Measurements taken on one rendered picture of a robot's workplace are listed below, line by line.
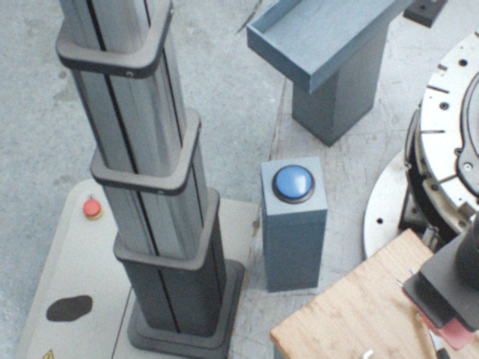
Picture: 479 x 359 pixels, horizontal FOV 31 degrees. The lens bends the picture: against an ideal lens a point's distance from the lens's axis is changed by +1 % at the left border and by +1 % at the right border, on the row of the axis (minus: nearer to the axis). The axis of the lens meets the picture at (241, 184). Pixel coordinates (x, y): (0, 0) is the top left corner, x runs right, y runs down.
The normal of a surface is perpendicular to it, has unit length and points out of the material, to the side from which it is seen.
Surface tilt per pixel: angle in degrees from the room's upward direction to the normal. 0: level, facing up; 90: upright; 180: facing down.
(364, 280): 0
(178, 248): 90
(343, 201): 0
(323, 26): 0
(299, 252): 90
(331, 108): 90
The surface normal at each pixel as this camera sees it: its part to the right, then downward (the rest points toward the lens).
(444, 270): -0.02, -0.44
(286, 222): 0.11, 0.88
